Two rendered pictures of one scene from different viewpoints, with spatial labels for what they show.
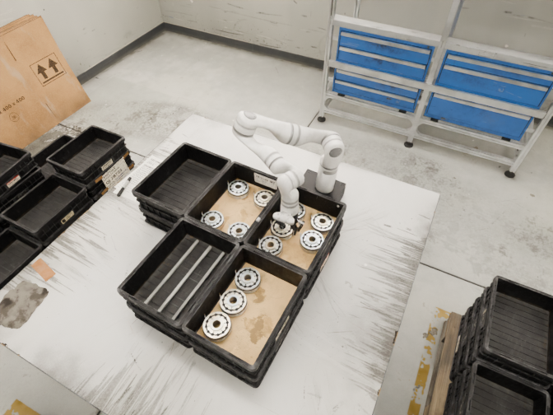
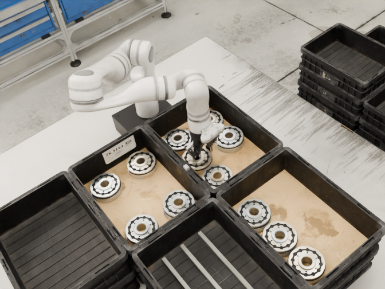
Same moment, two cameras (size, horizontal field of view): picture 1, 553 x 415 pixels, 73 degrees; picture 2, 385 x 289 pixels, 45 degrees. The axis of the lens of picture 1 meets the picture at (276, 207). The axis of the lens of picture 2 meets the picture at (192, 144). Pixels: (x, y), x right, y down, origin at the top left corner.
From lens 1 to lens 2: 0.99 m
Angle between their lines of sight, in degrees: 38
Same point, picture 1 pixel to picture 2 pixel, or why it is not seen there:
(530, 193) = (193, 14)
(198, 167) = (27, 227)
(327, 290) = not seen: hidden behind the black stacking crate
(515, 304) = (322, 55)
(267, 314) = (305, 211)
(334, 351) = (347, 180)
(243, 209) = (141, 192)
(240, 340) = (329, 246)
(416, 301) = not seen: hidden behind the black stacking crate
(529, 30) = not seen: outside the picture
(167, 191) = (44, 281)
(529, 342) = (358, 63)
